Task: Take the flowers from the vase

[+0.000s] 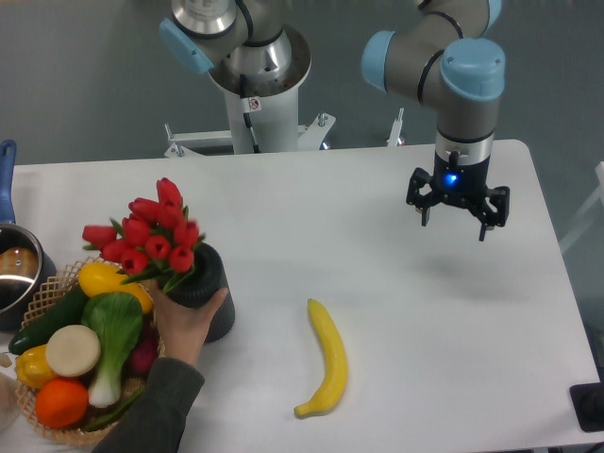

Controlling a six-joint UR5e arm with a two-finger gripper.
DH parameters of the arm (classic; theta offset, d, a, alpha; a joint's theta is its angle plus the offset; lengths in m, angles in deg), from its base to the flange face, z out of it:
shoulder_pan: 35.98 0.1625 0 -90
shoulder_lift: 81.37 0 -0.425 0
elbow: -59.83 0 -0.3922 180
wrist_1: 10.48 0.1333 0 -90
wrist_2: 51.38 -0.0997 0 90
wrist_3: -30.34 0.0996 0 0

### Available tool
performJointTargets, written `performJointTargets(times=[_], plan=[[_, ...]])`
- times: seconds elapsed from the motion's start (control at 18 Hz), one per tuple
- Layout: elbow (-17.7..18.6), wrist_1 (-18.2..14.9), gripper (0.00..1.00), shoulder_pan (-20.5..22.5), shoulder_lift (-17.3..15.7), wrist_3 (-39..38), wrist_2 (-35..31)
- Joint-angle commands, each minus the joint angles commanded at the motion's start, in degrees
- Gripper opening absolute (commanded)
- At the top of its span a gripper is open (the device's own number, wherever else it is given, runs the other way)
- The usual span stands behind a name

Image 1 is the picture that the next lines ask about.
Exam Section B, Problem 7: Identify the yellow squash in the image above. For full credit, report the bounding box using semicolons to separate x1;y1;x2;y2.
77;261;153;314

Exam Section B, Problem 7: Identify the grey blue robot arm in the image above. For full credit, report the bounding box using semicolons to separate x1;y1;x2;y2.
159;1;510;231

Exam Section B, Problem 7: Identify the orange fruit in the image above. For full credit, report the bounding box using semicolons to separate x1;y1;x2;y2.
35;377;89;428

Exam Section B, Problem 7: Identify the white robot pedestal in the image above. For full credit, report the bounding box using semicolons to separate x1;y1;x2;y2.
164;25;336;158

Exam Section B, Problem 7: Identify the yellow banana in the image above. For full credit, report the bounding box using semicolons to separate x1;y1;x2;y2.
294;298;349;419

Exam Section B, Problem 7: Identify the bare human hand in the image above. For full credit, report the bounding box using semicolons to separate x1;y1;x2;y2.
148;280;229;367

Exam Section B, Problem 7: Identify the woven wicker basket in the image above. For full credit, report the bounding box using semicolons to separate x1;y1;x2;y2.
16;258;156;446

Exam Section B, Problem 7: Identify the black device at edge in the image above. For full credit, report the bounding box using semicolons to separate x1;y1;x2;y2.
569;382;603;432

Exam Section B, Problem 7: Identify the green bok choy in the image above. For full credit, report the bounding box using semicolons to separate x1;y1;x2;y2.
82;292;143;408

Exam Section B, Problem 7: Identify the grey sleeved forearm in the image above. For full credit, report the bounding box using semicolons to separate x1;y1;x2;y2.
93;358;205;452

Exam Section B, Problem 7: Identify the blue handled saucepan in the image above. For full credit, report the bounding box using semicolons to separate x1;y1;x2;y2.
1;140;56;331

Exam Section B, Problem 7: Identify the white frame at right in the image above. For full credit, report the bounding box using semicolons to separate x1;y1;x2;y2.
559;161;603;254

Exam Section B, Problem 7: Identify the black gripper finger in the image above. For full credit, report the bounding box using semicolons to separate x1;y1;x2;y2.
471;186;510;242
406;168;444;227

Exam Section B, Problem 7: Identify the purple red radish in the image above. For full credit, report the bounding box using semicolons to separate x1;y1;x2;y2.
128;330;159;375

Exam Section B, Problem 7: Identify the dark green cucumber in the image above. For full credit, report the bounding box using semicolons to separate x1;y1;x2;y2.
8;284;89;356

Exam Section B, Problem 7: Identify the yellow bell pepper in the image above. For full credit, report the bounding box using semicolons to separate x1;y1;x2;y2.
16;344;57;390

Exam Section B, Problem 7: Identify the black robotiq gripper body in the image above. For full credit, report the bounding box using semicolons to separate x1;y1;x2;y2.
428;155;491;209

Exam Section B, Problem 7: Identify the round cream bun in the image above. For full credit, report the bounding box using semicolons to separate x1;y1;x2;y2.
45;325;101;378

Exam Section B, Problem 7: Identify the red tulip bouquet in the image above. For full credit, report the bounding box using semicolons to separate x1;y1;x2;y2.
82;177;206;293

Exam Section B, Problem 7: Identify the dark grey ribbed vase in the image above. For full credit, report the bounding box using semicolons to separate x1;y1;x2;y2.
167;243;236;344

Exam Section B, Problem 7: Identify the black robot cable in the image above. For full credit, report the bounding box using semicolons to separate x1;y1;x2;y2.
238;74;261;155

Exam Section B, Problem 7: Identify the green chili pepper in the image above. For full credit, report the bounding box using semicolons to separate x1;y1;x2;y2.
81;388;144;432

